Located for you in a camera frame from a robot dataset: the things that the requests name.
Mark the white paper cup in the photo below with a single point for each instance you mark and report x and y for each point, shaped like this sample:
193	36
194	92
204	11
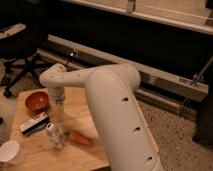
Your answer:
11	152

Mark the black office chair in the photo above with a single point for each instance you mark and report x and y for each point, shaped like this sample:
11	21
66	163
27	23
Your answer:
20	38

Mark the black and white box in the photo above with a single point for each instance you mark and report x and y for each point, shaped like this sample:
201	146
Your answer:
34	124

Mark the clear plastic bottle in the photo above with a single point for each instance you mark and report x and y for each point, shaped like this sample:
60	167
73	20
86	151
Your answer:
55	135

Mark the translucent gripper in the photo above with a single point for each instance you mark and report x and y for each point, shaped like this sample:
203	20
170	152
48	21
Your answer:
57	95

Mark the orange carrot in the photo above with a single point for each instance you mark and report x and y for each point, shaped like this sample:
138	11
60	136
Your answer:
78	138

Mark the red bowl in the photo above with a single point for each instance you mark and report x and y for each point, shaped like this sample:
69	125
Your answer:
37	102

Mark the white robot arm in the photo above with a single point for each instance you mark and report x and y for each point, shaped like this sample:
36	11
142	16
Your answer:
121	126

